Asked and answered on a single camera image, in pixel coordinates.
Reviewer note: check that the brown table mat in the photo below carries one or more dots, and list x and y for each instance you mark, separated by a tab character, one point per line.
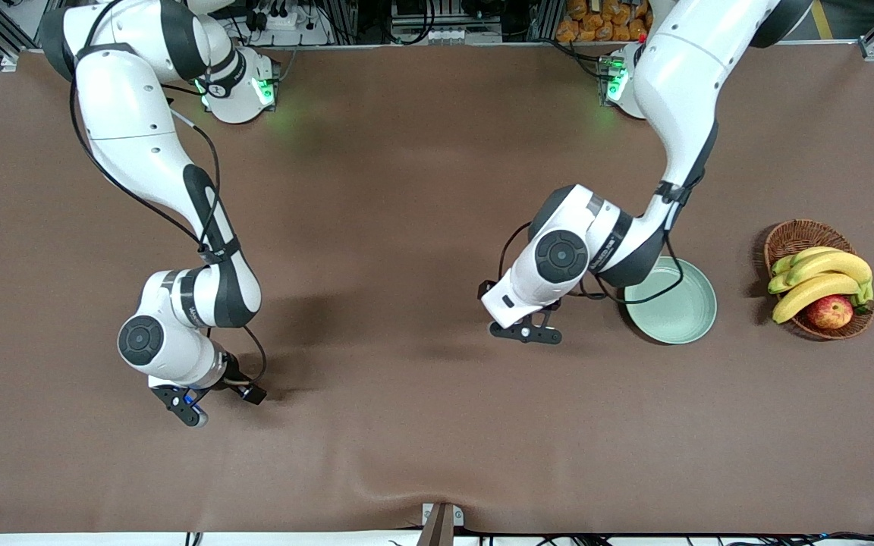
407	189

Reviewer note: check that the pile of orange buns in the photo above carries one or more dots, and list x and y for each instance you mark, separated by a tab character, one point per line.
596	19

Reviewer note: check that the brown wicker basket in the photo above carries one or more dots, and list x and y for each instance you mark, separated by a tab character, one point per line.
797	236

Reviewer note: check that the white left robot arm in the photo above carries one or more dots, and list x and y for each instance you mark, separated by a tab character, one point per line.
680	83

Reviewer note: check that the white power strip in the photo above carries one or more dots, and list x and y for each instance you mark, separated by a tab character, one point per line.
285	23

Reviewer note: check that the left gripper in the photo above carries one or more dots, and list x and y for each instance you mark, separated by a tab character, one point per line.
483	287

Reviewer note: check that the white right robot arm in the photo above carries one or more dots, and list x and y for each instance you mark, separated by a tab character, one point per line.
133	129

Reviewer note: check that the yellow banana bunch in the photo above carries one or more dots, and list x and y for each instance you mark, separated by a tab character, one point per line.
824	265

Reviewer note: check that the light green round plate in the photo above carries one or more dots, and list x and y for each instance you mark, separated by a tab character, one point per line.
680	318

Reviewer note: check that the red apple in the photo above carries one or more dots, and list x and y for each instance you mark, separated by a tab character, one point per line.
830	312

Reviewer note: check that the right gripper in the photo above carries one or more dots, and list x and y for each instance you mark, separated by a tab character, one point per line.
234	380

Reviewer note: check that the metal camera post bracket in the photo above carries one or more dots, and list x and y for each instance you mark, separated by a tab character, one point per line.
437	527

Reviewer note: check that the white terminal block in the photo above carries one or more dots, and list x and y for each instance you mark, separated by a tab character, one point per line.
452	35

